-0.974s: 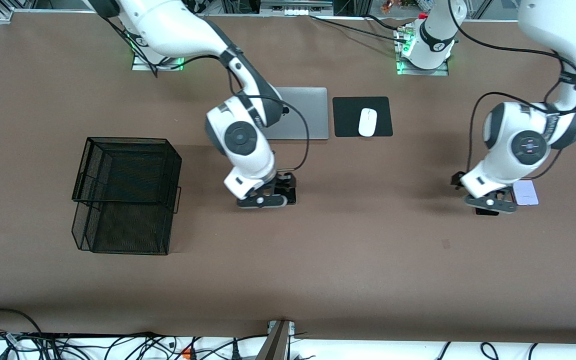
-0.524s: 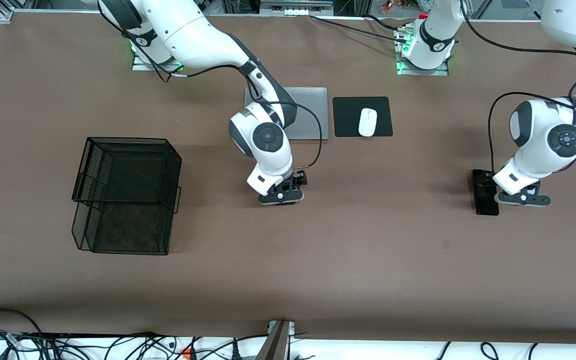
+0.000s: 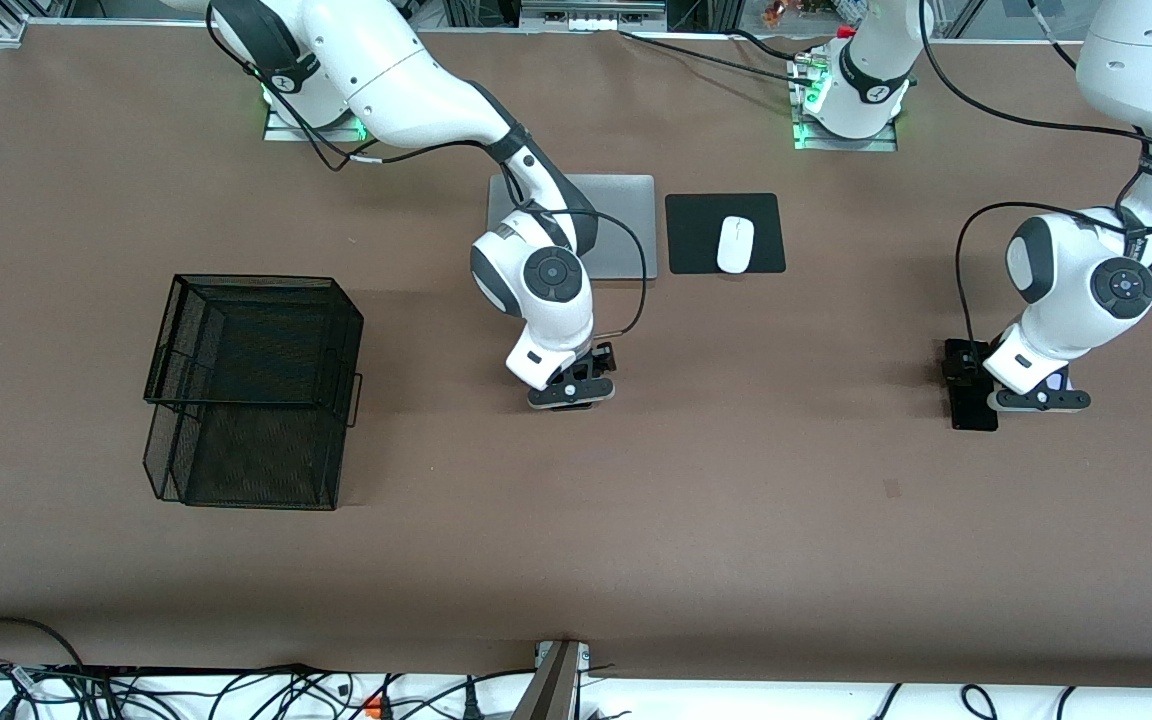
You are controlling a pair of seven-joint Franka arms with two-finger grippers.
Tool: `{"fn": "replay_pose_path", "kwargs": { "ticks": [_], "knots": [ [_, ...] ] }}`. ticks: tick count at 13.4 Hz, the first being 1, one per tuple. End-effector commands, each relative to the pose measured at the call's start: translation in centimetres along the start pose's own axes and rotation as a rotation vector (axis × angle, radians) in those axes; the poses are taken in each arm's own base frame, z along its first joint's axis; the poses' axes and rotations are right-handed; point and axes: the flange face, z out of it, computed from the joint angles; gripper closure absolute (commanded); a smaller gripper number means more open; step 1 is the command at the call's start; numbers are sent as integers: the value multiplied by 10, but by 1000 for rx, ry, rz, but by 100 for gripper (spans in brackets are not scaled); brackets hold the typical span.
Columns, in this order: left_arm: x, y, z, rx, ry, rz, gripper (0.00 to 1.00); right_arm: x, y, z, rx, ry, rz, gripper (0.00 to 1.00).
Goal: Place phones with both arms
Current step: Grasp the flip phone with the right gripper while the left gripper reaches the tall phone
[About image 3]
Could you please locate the large black slab phone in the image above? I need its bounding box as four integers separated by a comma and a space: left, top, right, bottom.
951, 383, 999, 433

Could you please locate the silver closed laptop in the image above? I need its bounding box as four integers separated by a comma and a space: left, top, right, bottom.
488, 174, 659, 281

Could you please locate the black mouse pad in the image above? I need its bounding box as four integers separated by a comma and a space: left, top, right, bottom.
664, 192, 788, 276

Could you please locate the white computer mouse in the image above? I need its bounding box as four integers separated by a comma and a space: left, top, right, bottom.
716, 215, 756, 275

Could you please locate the white power strip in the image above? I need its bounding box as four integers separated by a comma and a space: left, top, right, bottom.
521, 0, 667, 31

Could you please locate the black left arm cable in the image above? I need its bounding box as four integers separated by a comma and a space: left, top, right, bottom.
919, 0, 1152, 346

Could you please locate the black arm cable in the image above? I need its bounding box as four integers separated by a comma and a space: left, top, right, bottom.
919, 0, 1152, 346
206, 5, 649, 346

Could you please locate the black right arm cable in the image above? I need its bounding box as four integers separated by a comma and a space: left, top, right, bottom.
206, 5, 649, 346

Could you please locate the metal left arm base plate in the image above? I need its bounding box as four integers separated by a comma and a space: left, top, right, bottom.
791, 55, 899, 153

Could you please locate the long black cable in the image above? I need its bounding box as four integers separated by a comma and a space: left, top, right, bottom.
619, 30, 822, 91

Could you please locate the aluminium mounting post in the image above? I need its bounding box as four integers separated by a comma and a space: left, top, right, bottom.
511, 640, 592, 720

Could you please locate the black wire mesh two-tier tray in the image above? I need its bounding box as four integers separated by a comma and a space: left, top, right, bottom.
141, 274, 365, 512

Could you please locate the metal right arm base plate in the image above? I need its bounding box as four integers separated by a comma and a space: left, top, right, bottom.
264, 90, 369, 143

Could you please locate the thick black arched cable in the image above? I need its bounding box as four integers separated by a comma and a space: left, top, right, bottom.
0, 615, 87, 671

